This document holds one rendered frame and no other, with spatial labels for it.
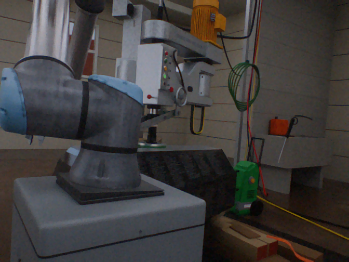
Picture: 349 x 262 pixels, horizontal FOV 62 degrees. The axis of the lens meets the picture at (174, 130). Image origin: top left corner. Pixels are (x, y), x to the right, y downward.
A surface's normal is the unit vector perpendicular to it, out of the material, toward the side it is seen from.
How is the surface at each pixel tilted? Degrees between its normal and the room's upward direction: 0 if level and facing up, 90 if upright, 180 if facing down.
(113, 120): 93
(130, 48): 90
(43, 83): 51
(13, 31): 90
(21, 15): 90
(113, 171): 69
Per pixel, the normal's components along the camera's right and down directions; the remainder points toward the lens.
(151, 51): -0.55, 0.00
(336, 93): -0.82, -0.03
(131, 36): -0.33, 0.03
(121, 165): 0.55, -0.26
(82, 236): 0.58, 0.08
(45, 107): 0.42, 0.21
